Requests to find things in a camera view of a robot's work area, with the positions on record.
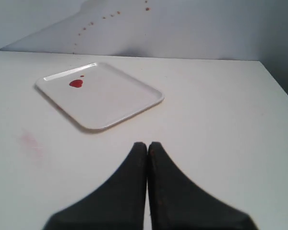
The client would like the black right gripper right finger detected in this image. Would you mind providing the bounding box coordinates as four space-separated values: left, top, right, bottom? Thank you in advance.
147 142 257 230

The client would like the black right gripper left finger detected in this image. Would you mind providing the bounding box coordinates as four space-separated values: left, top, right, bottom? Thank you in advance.
44 142 147 230

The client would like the red sauce blob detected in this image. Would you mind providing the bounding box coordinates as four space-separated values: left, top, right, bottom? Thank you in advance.
69 75 84 88

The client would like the white rectangular tray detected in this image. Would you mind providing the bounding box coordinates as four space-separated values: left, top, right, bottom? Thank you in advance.
36 62 164 131

